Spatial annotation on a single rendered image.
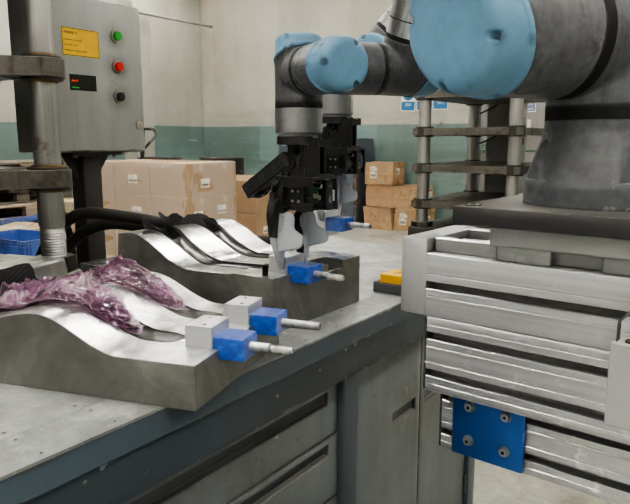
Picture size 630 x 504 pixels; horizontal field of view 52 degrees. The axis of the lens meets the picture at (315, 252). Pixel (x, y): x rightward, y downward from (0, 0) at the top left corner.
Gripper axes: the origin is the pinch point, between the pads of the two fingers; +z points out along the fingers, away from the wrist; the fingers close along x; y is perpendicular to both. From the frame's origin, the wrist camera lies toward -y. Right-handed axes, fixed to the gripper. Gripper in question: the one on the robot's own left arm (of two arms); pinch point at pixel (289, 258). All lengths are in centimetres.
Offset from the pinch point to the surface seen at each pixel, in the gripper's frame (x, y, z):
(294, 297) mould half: -1.4, 2.1, 6.0
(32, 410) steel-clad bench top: -45.3, -2.2, 10.9
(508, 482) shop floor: 111, 4, 91
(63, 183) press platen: 5, -70, -9
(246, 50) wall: 651, -580, -147
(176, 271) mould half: -6.9, -19.7, 3.3
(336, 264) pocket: 13.4, 0.5, 3.1
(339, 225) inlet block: 26.9, -7.7, -2.0
